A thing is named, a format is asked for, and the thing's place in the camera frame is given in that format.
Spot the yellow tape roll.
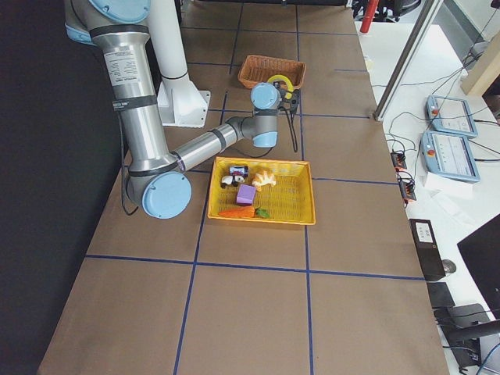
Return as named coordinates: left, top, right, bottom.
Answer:
left=267, top=74, right=295, bottom=99

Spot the far teach pendant tablet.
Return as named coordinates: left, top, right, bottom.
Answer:
left=426, top=95, right=478, bottom=138

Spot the toy panda figure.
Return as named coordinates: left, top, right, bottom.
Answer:
left=220, top=175, right=245, bottom=188

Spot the small printed can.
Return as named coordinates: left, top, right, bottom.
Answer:
left=229, top=165, right=248, bottom=178

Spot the brown wicker basket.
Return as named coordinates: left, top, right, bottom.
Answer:
left=237, top=55, right=306, bottom=89

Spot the purple foam cube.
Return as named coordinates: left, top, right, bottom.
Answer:
left=236, top=184, right=256, bottom=205

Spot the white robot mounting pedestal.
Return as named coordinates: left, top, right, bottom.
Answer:
left=148, top=0, right=210, bottom=128

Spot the toy orange carrot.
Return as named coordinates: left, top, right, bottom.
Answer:
left=218, top=205, right=270, bottom=219

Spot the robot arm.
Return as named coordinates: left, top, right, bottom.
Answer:
left=65, top=1, right=285, bottom=220

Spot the aluminium frame post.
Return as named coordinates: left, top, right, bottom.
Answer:
left=373, top=0, right=444, bottom=121

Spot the black monitor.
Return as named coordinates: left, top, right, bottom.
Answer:
left=458, top=216, right=500, bottom=309

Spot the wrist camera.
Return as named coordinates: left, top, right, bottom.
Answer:
left=282, top=89, right=300, bottom=116

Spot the near teach pendant tablet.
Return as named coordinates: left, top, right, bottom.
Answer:
left=421, top=130, right=480, bottom=183

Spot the yellow woven plastic basket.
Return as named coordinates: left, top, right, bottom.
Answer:
left=207, top=157, right=316, bottom=225

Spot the toy croissant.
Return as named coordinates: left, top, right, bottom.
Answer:
left=252, top=170, right=277, bottom=191

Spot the black power box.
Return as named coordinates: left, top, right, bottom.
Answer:
left=409, top=219, right=445, bottom=281

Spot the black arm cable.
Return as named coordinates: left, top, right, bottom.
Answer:
left=224, top=91, right=304, bottom=159

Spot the teach pendant tablet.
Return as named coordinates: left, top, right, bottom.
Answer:
left=426, top=95, right=478, bottom=138
left=421, top=130, right=480, bottom=183

